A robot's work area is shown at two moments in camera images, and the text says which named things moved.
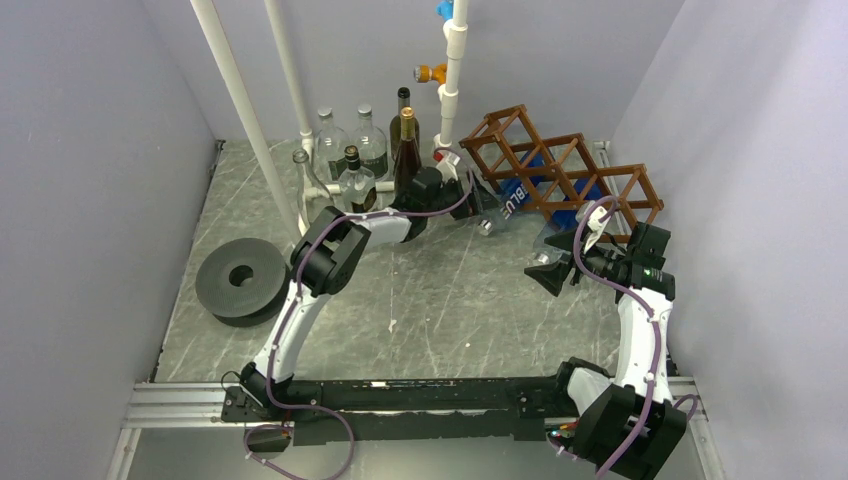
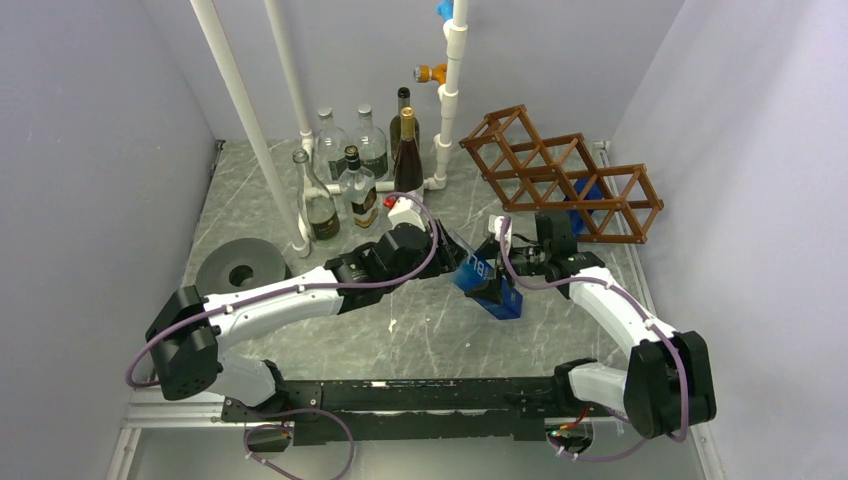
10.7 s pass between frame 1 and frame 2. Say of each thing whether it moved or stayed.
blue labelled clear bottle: moved
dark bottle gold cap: stayed
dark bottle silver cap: stayed
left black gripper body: moved
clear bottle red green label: stayed
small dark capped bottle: stayed
